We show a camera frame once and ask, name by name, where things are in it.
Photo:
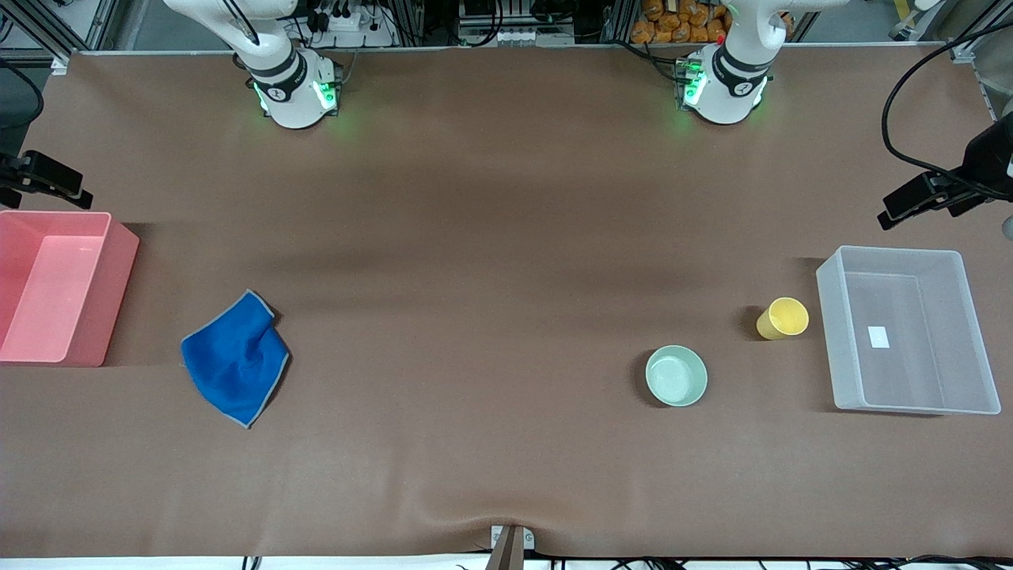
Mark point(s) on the pale green bowl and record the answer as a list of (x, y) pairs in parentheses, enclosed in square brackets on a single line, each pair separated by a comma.
[(677, 377)]

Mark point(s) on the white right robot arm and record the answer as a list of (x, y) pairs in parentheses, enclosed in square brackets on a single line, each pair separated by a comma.
[(289, 87)]

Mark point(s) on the aluminium frame profile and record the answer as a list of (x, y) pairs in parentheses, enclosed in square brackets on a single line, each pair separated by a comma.
[(969, 51), (47, 32)]

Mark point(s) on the clear plastic bin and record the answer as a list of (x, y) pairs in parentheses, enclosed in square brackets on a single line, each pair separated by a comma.
[(910, 372)]

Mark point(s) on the pile of orange snack bags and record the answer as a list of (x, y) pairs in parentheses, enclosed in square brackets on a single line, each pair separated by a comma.
[(673, 28)]

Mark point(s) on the white paper label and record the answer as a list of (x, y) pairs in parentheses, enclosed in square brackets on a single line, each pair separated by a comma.
[(878, 338)]

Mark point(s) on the yellow plastic cup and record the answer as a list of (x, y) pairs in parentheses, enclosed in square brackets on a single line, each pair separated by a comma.
[(783, 318)]

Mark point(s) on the blue cloth with grey trim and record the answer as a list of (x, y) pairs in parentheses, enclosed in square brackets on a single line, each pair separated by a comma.
[(233, 360)]

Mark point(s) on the pink plastic bin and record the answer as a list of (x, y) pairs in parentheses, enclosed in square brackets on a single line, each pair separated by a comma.
[(47, 293)]

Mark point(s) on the white power strip with plugs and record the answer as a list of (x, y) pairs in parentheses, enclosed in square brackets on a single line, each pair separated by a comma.
[(348, 24)]

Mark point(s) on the long white power strip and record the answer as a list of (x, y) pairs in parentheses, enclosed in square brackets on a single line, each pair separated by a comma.
[(514, 36)]

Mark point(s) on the metal table clamp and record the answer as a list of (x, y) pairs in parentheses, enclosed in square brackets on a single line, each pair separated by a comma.
[(510, 550)]

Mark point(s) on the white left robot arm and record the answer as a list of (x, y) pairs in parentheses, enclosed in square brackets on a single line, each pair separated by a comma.
[(724, 79)]

